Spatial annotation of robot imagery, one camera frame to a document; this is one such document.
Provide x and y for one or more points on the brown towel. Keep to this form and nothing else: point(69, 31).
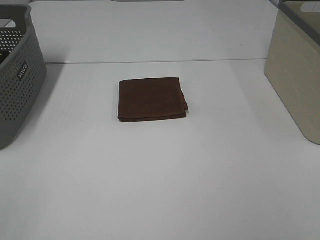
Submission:
point(151, 99)

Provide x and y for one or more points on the beige plastic storage basket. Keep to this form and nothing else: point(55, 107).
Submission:
point(293, 63)

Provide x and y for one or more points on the grey perforated plastic basket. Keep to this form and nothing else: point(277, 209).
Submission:
point(22, 70)

